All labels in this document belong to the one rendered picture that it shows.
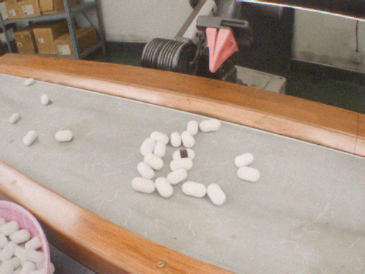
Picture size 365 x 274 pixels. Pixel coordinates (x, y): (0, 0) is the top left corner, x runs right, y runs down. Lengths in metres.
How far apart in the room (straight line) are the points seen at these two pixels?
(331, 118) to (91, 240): 0.48
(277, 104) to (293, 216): 0.26
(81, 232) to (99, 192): 0.10
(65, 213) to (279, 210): 0.31
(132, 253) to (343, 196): 0.33
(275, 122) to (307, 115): 0.07
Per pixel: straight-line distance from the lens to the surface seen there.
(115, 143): 0.58
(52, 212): 0.47
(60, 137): 0.62
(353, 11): 0.22
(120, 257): 0.39
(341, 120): 0.62
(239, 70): 1.42
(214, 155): 0.53
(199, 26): 0.58
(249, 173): 0.47
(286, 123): 0.59
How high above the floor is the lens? 1.09
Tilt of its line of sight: 38 degrees down
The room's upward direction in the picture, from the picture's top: 5 degrees counter-clockwise
